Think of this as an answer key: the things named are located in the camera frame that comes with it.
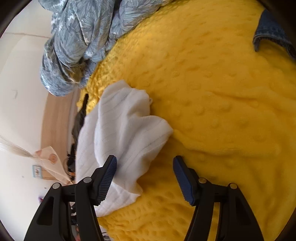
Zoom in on cream patterned curtain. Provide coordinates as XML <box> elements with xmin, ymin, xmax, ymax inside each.
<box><xmin>1</xmin><ymin>136</ymin><xmax>73</xmax><ymax>185</ymax></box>

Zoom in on white ribbed knit garment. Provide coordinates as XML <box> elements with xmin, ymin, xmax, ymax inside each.
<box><xmin>76</xmin><ymin>80</ymin><xmax>173</xmax><ymax>217</ymax></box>

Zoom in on blue floral duvet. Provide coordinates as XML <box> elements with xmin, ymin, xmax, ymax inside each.
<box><xmin>39</xmin><ymin>0</ymin><xmax>169</xmax><ymax>96</ymax></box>

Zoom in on wooden headboard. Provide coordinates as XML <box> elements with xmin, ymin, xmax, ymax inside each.
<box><xmin>41</xmin><ymin>87</ymin><xmax>82</xmax><ymax>181</ymax></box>

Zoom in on dark blue denim garment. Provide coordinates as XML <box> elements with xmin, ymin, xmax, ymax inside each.
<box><xmin>252</xmin><ymin>9</ymin><xmax>295</xmax><ymax>59</ymax></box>

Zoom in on yellow dotted fleece blanket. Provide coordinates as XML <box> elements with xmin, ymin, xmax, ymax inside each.
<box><xmin>84</xmin><ymin>1</ymin><xmax>295</xmax><ymax>240</ymax></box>

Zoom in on white wall socket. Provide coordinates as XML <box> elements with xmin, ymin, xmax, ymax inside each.
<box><xmin>32</xmin><ymin>165</ymin><xmax>43</xmax><ymax>179</ymax></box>

